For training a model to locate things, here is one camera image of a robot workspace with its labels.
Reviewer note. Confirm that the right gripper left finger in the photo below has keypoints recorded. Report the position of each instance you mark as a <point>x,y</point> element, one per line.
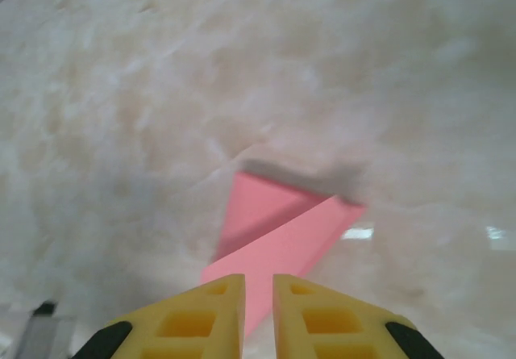
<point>189,331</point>

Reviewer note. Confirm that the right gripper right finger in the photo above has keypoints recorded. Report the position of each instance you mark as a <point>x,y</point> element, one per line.
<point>334,331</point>

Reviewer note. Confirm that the pink square paper sheet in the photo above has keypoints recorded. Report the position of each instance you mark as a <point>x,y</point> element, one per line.
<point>282,242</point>

